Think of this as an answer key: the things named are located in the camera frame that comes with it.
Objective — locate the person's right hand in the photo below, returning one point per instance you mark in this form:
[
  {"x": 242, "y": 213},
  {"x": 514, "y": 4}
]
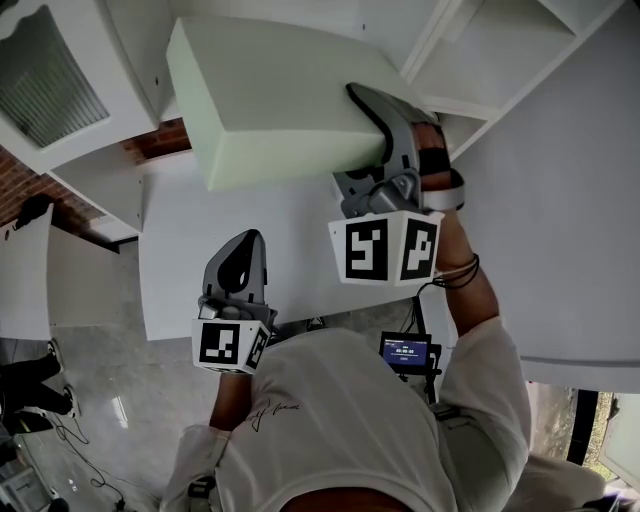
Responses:
[{"x": 434, "y": 150}]

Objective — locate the person's left forearm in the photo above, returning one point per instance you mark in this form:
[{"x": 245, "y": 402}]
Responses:
[{"x": 231, "y": 400}]

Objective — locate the white foam object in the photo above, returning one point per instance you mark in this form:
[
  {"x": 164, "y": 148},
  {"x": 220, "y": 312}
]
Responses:
[{"x": 280, "y": 95}]

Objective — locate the black bag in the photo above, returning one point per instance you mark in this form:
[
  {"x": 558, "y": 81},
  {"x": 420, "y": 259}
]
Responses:
[{"x": 32, "y": 210}]

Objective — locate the small black screen device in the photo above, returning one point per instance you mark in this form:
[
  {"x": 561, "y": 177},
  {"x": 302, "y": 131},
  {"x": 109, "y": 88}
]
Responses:
[{"x": 405, "y": 351}]

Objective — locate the person's white shirt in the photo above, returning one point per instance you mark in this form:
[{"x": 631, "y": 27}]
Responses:
[{"x": 350, "y": 425}]

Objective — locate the person's right forearm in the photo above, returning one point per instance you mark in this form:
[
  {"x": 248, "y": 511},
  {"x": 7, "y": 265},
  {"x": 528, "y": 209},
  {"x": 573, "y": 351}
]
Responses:
[{"x": 465, "y": 295}]

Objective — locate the black harness buckle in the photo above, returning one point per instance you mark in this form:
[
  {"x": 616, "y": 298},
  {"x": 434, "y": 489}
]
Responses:
[
  {"x": 201, "y": 487},
  {"x": 446, "y": 413}
]

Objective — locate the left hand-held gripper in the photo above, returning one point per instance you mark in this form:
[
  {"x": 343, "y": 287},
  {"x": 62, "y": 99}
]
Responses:
[{"x": 227, "y": 340}]

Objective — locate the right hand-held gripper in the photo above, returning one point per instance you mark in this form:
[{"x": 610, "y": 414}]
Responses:
[{"x": 385, "y": 250}]

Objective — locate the white side cabinet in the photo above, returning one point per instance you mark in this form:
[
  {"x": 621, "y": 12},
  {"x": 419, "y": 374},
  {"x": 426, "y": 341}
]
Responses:
[{"x": 70, "y": 285}]

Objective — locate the white cabinet with glass door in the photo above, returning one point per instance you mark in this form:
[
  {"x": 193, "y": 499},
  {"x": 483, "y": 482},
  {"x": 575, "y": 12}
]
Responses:
[{"x": 55, "y": 85}]

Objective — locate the black wrist bands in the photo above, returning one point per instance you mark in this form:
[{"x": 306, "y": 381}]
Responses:
[{"x": 467, "y": 275}]

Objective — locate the white shelf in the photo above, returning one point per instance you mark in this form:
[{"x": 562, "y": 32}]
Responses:
[{"x": 480, "y": 65}]

